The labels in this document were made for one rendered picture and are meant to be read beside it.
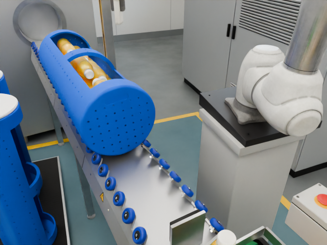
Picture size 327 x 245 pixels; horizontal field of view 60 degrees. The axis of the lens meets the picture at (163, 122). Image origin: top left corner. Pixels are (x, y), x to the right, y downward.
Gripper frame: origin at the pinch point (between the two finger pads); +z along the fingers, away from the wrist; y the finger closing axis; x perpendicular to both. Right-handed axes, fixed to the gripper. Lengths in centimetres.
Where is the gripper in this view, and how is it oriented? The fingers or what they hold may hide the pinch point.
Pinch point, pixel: (118, 11)
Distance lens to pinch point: 88.6
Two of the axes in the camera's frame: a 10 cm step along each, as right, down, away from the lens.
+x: -1.8, 5.3, -8.3
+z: 0.0, 8.4, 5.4
